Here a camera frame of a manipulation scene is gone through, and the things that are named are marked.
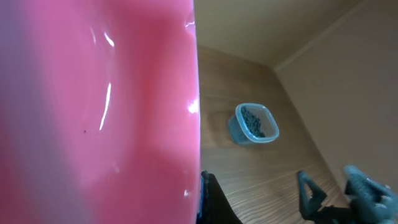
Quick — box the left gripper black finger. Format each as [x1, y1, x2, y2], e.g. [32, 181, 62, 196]
[200, 170, 242, 224]

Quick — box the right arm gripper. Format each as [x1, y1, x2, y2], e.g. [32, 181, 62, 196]
[297, 165, 397, 224]

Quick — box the pink scoop blue handle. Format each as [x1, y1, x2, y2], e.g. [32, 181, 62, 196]
[1, 0, 200, 224]

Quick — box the clear plastic bean container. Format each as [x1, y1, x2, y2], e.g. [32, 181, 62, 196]
[228, 103, 280, 145]

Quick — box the black beans pile in container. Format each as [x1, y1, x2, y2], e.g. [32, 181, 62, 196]
[241, 106, 265, 138]

